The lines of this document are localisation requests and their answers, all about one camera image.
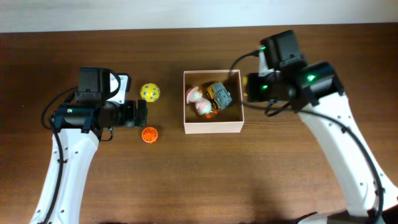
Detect yellow ball blue letters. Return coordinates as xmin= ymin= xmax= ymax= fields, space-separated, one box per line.
xmin=140 ymin=83 xmax=160 ymax=103

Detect grey yellow toy truck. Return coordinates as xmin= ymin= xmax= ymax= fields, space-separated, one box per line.
xmin=206 ymin=82 xmax=232 ymax=110

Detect white duck pink hat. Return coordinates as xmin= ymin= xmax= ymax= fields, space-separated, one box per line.
xmin=185 ymin=86 xmax=218 ymax=119

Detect colourful puzzle cube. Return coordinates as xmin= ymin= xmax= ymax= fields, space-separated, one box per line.
xmin=242 ymin=77 xmax=248 ymax=96

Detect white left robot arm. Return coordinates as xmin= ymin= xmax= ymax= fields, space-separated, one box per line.
xmin=31 ymin=100 xmax=147 ymax=223

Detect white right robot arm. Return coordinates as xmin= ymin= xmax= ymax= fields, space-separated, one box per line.
xmin=246 ymin=62 xmax=397 ymax=223

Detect orange round spinner toy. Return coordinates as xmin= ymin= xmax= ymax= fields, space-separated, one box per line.
xmin=141 ymin=127 xmax=159 ymax=144

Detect pink open box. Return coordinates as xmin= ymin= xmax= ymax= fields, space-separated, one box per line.
xmin=183 ymin=70 xmax=244 ymax=134

